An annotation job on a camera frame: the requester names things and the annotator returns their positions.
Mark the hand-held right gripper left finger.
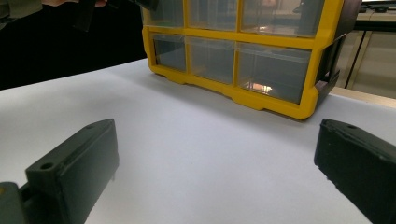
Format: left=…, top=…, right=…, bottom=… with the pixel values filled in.
left=25, top=118, right=120, bottom=224

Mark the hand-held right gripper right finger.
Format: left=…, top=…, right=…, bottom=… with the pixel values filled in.
left=313, top=118, right=396, bottom=224

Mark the clear plastic drawer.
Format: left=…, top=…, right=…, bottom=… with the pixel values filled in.
left=142, top=0, right=185, bottom=28

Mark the yellow black drawer organizer cabinet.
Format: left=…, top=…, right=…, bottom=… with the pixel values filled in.
left=141, top=0, right=363, bottom=120

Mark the beige desk with black edge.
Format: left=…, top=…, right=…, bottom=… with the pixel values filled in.
left=335, top=0, right=396, bottom=100

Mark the grid of clear drawers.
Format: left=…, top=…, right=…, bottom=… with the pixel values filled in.
left=142, top=0, right=326, bottom=105

